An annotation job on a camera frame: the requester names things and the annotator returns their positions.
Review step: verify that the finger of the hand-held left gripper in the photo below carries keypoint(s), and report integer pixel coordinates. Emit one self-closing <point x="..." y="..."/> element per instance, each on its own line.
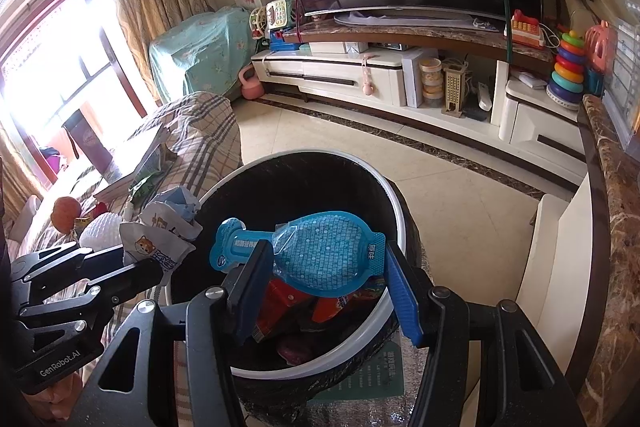
<point x="50" y="262"/>
<point x="125" y="282"/>

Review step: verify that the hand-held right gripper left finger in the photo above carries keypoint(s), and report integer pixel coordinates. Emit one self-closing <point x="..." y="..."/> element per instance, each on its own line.
<point x="250" y="289"/>

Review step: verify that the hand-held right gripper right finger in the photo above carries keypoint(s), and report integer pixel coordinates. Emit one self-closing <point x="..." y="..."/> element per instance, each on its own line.
<point x="405" y="297"/>

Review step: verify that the white cartoon print paper bag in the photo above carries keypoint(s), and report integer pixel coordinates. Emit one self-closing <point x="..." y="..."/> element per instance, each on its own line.
<point x="150" y="242"/>

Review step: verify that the blue racket shaped packet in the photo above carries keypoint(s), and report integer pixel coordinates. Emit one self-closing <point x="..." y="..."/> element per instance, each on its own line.
<point x="320" y="252"/>

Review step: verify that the white rimmed trash bin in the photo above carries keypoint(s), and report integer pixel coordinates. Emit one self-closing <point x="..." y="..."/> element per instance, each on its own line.
<point x="300" y="187"/>

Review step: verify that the person's left hand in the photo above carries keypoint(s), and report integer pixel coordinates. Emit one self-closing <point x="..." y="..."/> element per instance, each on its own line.
<point x="52" y="399"/>

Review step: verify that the orange fruit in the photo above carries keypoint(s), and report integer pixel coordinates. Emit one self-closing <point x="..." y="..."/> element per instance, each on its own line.
<point x="65" y="213"/>

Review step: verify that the white foam fruit net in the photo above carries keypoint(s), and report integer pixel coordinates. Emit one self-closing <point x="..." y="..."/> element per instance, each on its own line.
<point x="100" y="229"/>

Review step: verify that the orange red snack packet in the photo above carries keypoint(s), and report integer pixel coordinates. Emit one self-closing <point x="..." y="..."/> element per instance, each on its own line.
<point x="340" y="303"/>

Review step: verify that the green leaflet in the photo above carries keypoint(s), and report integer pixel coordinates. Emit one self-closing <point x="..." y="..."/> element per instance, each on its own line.
<point x="380" y="372"/>

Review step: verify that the white book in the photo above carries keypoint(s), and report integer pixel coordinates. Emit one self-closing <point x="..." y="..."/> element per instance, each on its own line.
<point x="130" y="162"/>

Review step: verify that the dark chair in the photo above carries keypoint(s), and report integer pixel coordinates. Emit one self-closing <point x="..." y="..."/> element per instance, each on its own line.
<point x="87" y="142"/>

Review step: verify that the plaid covered sofa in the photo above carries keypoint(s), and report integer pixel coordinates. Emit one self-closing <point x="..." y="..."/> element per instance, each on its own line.
<point x="205" y="142"/>

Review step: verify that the pink kettlebell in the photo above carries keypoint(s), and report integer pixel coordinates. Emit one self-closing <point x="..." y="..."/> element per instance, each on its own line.
<point x="251" y="85"/>

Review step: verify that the wooden lattice tower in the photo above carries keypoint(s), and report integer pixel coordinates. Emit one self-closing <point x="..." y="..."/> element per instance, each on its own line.
<point x="453" y="89"/>

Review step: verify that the white carton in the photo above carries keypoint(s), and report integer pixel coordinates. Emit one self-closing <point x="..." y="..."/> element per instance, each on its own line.
<point x="412" y="79"/>

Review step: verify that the stack of round containers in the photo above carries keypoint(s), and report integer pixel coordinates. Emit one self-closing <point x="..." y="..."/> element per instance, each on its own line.
<point x="432" y="79"/>

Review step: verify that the brown marble counter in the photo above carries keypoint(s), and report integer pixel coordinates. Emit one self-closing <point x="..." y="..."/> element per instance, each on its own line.
<point x="615" y="207"/>

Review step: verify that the white television cabinet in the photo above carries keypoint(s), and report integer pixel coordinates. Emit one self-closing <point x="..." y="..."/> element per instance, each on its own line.
<point x="325" y="69"/>

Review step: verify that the teal floral cover cloth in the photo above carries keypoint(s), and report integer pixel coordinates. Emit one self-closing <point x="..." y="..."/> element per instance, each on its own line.
<point x="195" y="52"/>

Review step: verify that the blue toy car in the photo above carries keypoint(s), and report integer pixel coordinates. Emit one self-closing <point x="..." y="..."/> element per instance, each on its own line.
<point x="287" y="43"/>

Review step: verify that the small white box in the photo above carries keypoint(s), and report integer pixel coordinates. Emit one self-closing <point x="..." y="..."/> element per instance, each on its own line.
<point x="528" y="80"/>

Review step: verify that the cream toy phone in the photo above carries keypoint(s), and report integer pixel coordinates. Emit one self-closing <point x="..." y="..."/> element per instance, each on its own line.
<point x="278" y="13"/>

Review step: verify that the red toy telephone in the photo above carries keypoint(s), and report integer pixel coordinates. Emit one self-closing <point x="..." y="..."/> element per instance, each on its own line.
<point x="526" y="31"/>

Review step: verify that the clear plastic box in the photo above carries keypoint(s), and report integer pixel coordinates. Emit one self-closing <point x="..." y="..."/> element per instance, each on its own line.
<point x="625" y="82"/>

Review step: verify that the pink plastic toy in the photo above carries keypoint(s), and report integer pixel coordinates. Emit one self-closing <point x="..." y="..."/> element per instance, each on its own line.
<point x="600" y="44"/>

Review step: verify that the beige appliance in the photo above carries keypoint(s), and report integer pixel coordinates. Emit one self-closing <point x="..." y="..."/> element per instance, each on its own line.
<point x="580" y="4"/>

